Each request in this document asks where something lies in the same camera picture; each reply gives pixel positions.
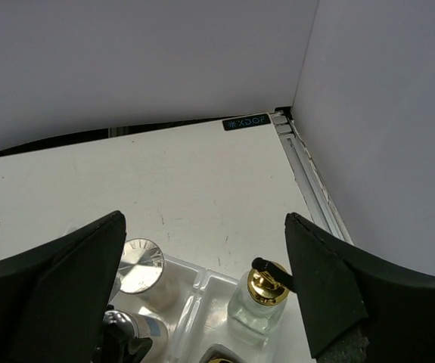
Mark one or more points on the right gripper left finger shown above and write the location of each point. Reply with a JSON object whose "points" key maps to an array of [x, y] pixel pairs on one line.
{"points": [[53, 297]]}

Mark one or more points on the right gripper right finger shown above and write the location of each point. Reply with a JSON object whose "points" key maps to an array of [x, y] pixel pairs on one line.
{"points": [[357, 307]]}

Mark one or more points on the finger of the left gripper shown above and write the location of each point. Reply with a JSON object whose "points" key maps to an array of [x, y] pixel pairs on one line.
{"points": [[117, 340]]}

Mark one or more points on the blue label silver lid jar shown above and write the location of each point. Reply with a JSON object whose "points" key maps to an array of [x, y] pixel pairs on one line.
{"points": [[139, 327]]}

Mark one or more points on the tall silver lid spice jar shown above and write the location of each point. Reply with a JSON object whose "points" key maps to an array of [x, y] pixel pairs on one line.
{"points": [[144, 272]]}

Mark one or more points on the clear liquid glass bottle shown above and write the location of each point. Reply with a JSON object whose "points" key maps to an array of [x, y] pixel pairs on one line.
{"points": [[258, 302]]}

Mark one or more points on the white three compartment tray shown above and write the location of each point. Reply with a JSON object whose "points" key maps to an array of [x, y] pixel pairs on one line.
{"points": [[198, 319]]}

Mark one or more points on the black XDOF logo sticker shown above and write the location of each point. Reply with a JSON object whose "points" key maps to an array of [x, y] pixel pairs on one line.
{"points": [[244, 122]]}

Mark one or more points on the aluminium table frame rail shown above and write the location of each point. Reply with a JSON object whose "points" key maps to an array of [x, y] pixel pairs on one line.
{"points": [[322, 209]]}

